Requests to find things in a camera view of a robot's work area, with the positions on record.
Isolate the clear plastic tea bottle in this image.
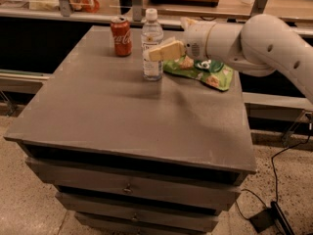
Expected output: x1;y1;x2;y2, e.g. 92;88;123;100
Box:
141;8;163;81

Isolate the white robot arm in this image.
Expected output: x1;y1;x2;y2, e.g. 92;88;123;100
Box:
143;14;313;102

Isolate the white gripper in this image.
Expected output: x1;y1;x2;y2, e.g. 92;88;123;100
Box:
143;17;243;63

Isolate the black power cable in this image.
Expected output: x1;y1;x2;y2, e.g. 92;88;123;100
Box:
234;115;313;222

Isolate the grey drawer cabinet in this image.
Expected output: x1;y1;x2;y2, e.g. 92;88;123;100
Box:
6;26;256;235

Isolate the black floor power adapter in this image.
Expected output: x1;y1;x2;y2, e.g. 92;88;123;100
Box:
248;201;296;235

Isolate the green snack chip bag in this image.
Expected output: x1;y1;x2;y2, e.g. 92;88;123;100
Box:
163;56;234;91

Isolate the red coca-cola can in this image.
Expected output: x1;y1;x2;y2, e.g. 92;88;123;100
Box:
111;17;132;57

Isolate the metal drawer knob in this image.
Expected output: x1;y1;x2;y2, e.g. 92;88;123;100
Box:
122;184;133;195

